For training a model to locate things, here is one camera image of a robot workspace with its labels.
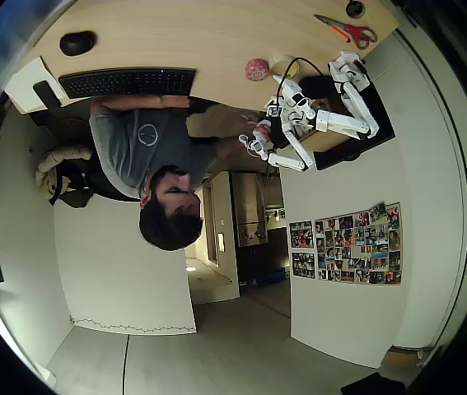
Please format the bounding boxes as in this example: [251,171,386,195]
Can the white leader arm with handle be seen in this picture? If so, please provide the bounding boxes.
[237,118,315,173]

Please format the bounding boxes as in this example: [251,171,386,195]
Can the person's left forearm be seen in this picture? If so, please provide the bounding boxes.
[100,96,161,113]

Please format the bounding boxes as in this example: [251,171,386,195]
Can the person's right forearm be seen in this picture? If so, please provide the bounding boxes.
[214,132,259,162]

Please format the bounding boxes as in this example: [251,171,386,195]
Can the cream roll of tape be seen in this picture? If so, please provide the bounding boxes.
[270,53,301,81]

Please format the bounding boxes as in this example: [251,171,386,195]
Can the pink patterned ball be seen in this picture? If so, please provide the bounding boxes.
[244,58,269,82]

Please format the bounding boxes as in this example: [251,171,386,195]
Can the person's right hand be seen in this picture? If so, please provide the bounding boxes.
[252,120,274,143]

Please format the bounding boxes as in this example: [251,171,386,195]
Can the person's left hand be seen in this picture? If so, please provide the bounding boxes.
[156,95,192,110]

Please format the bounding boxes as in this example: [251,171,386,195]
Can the black and white marker card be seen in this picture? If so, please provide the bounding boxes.
[264,95,284,119]

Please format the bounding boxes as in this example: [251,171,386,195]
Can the black flat board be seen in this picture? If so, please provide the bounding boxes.
[298,75,397,172]

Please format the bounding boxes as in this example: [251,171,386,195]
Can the black round desk grommet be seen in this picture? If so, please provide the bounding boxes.
[345,0,367,19]

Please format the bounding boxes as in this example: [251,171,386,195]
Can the stainless steel fridge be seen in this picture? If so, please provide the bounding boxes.
[231,171,269,249]

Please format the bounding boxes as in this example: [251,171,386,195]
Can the small photo sheet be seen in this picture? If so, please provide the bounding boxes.
[289,221,315,249]
[291,251,316,280]

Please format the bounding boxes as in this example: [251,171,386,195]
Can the man in grey t-shirt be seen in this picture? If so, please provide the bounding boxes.
[88,96,222,253]

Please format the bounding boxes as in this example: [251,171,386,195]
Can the black computer keyboard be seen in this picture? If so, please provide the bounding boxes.
[58,67,198,100]

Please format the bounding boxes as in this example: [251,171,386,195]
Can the large photo collage poster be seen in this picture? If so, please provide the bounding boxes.
[314,201,403,286]

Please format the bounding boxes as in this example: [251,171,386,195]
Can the blue crate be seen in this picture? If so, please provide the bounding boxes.
[256,267,292,286]

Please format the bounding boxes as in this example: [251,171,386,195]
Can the black computer mouse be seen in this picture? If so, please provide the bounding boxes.
[59,30,98,56]

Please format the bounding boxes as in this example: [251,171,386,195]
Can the beige puffer jacket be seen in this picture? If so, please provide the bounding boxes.
[35,146,95,195]

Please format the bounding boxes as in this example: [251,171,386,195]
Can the white notebook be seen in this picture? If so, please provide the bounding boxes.
[3,56,58,115]

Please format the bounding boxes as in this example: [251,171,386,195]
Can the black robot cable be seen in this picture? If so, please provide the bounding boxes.
[273,56,331,109]

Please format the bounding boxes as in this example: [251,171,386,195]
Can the red handled scissors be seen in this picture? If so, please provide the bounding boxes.
[313,14,379,50]

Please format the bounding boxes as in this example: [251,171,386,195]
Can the black floor cable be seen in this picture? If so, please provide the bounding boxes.
[121,333,131,395]

